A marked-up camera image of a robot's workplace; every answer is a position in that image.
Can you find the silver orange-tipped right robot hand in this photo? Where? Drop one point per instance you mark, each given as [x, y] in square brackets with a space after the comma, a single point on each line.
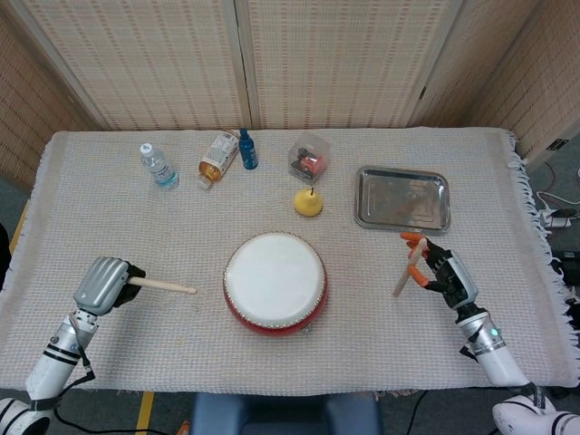
[455, 281]

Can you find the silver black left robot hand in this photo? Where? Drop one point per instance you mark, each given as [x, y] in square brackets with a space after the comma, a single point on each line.
[99, 285]

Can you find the wooden drumstick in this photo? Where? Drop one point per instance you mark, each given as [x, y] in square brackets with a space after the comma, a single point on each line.
[167, 285]
[404, 277]

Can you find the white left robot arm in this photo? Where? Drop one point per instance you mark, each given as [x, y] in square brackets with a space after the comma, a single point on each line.
[50, 362]

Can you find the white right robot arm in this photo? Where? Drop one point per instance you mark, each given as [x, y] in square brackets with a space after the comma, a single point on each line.
[498, 362]

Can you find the red drum white skin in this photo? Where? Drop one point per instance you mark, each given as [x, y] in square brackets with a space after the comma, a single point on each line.
[272, 281]

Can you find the beige woven tablecloth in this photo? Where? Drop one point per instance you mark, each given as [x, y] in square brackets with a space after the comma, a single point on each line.
[136, 217]

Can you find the rectangular metal tray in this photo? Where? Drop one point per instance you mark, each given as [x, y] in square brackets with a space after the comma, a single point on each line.
[401, 199]

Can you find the black box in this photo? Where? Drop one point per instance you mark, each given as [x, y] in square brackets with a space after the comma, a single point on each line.
[568, 265]

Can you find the white power strip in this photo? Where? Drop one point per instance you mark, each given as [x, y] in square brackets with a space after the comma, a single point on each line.
[559, 222]

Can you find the clear water bottle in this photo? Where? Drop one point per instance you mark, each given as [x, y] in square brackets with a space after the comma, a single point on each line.
[158, 167]

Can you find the yellow pear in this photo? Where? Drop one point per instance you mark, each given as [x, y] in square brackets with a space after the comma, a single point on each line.
[306, 204]

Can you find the amber tea bottle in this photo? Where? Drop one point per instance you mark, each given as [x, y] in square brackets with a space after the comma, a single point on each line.
[217, 156]

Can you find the red toy car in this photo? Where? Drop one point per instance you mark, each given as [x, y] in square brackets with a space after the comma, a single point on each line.
[312, 163]

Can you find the clear plastic box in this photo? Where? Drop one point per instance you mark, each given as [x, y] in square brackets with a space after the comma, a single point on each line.
[312, 145]

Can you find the small blue bottle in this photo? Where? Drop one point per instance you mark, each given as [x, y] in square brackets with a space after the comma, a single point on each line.
[248, 154]

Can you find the bamboo folding screen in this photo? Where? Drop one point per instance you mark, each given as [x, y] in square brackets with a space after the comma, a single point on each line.
[158, 68]

